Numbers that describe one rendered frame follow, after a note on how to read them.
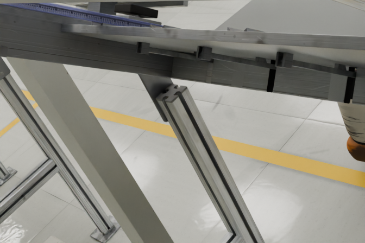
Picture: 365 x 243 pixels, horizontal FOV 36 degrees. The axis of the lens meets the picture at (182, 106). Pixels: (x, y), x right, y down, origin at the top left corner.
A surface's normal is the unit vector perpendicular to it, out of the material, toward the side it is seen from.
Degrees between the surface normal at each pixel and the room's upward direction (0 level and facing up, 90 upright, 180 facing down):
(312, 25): 0
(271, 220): 0
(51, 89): 90
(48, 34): 90
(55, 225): 0
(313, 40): 47
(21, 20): 90
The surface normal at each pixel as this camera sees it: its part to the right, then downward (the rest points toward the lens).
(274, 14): -0.40, -0.77
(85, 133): 0.70, 0.10
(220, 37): -0.74, -0.07
